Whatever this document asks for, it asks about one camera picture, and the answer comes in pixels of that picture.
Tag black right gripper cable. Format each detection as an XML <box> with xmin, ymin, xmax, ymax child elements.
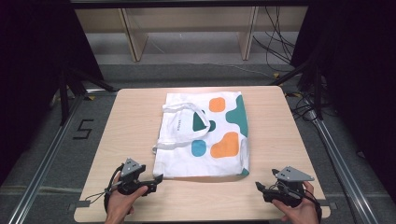
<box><xmin>298</xmin><ymin>186</ymin><xmax>323</xmax><ymax>220</ymax></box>

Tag bundle of black floor cables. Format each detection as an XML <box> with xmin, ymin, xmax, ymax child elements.
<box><xmin>251</xmin><ymin>6</ymin><xmax>297</xmax><ymax>75</ymax></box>

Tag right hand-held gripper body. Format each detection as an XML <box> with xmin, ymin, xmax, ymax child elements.
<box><xmin>263</xmin><ymin>165</ymin><xmax>316</xmax><ymax>209</ymax></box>

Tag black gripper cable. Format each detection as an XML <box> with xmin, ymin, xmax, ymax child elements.
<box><xmin>298</xmin><ymin>186</ymin><xmax>323</xmax><ymax>220</ymax></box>
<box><xmin>103</xmin><ymin>163</ymin><xmax>125</xmax><ymax>216</ymax></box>

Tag black metal stand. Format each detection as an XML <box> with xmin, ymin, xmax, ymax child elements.
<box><xmin>57</xmin><ymin>65</ymin><xmax>119</xmax><ymax>127</ymax></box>
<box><xmin>268</xmin><ymin>57</ymin><xmax>326</xmax><ymax>121</ymax></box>

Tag white tote bag coloured blobs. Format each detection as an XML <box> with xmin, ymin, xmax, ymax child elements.
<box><xmin>151</xmin><ymin>91</ymin><xmax>251</xmax><ymax>179</ymax></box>

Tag tangle of black cables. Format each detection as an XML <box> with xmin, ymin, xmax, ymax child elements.
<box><xmin>285</xmin><ymin>92</ymin><xmax>319</xmax><ymax>121</ymax></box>

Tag aluminium floor rail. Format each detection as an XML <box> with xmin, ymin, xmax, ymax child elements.
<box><xmin>7</xmin><ymin>92</ymin><xmax>87</xmax><ymax>224</ymax></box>
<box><xmin>307</xmin><ymin>115</ymin><xmax>381</xmax><ymax>224</ymax></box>

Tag thin grey lanyard loop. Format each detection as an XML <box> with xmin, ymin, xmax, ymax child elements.
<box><xmin>84</xmin><ymin>189</ymin><xmax>109</xmax><ymax>205</ymax></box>

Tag person's left hand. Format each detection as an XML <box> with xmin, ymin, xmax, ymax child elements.
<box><xmin>105</xmin><ymin>172</ymin><xmax>149</xmax><ymax>222</ymax></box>

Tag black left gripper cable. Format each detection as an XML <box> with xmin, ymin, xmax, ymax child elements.
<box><xmin>103</xmin><ymin>163</ymin><xmax>125</xmax><ymax>216</ymax></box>

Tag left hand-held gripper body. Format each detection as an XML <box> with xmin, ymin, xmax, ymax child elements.
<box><xmin>117</xmin><ymin>157</ymin><xmax>149</xmax><ymax>197</ymax></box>

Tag light wooden bench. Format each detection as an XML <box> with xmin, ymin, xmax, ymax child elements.
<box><xmin>74</xmin><ymin>6</ymin><xmax>310</xmax><ymax>63</ymax></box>

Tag black curtain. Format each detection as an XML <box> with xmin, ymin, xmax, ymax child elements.
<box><xmin>0</xmin><ymin>0</ymin><xmax>106</xmax><ymax>188</ymax></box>
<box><xmin>289</xmin><ymin>0</ymin><xmax>396</xmax><ymax>200</ymax></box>

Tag person's right hand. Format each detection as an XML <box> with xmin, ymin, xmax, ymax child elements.
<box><xmin>271</xmin><ymin>180</ymin><xmax>320</xmax><ymax>224</ymax></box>

